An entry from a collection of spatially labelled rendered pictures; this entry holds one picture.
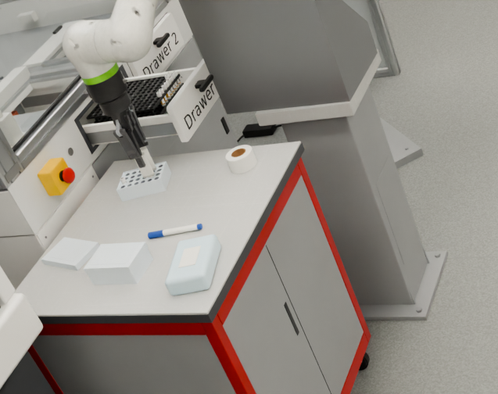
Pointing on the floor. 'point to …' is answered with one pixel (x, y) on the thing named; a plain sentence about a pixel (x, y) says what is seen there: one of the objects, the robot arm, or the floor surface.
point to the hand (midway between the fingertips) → (145, 162)
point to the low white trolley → (73, 302)
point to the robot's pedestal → (364, 203)
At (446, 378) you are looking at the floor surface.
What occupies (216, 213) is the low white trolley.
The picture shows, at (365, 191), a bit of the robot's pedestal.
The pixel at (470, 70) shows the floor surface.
